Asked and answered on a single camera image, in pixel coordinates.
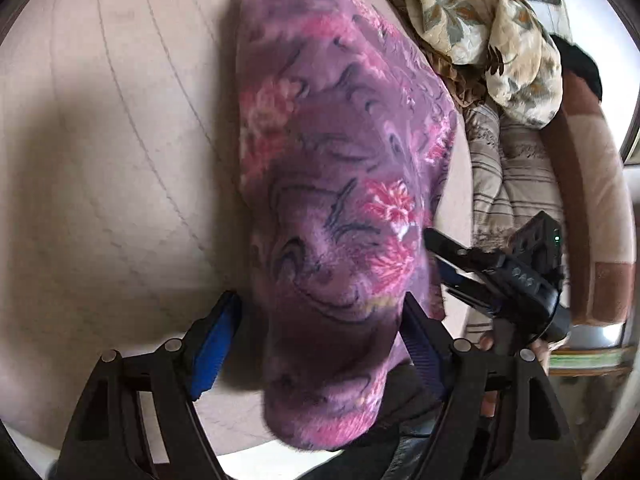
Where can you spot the striped brown quilt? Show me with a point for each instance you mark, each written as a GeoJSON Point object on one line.
{"type": "Point", "coordinates": [512, 177]}

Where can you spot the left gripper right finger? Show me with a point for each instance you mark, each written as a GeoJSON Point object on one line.
{"type": "Point", "coordinates": [500, 418]}

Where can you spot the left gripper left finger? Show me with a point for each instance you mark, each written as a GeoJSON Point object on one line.
{"type": "Point", "coordinates": [106, 438]}

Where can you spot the black garment on backrest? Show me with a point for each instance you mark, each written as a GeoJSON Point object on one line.
{"type": "Point", "coordinates": [580, 63]}

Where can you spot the purple floral cloth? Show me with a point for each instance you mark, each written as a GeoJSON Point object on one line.
{"type": "Point", "coordinates": [345, 141]}

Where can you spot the beige floral blanket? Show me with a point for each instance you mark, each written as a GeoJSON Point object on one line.
{"type": "Point", "coordinates": [495, 48]}

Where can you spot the pink quilted mattress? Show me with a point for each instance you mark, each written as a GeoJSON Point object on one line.
{"type": "Point", "coordinates": [121, 220]}

